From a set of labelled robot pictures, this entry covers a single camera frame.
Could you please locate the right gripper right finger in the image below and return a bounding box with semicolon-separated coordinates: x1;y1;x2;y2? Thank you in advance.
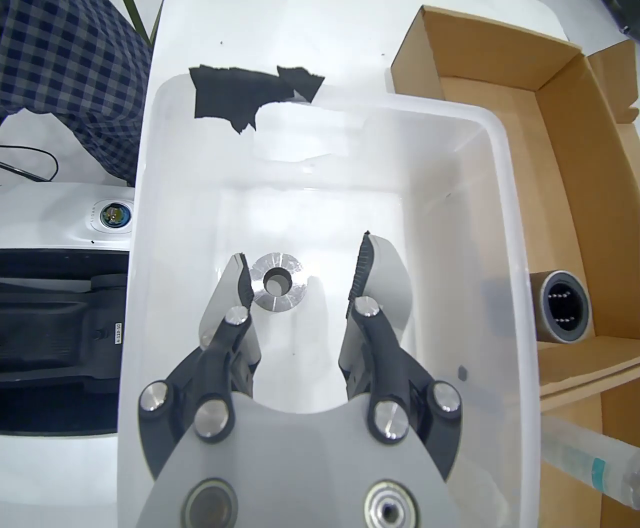
338;230;464;484

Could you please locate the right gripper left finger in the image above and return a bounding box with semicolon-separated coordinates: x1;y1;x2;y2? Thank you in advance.
137;252;263;482

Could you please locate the black tape patch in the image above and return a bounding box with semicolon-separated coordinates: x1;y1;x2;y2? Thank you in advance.
188;63;326;135

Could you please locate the shallow cardboard box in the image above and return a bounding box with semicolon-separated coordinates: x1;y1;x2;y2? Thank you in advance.
390;4;640;399
539;380;640;528

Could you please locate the flanged metal ring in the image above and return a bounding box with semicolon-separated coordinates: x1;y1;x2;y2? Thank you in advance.
249;252;307;312

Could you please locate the robot body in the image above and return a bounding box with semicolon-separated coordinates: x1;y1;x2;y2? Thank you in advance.
0;182;137;444

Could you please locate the person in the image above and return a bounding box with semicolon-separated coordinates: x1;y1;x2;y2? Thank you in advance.
0;0;154;189

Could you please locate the deep clear plastic tray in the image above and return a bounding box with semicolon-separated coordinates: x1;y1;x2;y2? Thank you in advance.
117;74;542;528

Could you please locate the metal bush with black end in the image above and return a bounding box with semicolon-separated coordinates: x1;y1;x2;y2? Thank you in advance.
529;269;594;345

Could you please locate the black cable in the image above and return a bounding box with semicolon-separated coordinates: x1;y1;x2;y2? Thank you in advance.
0;144;60;184

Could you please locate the small clear spray bottle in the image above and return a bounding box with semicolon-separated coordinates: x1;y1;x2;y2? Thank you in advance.
540;414;640;502

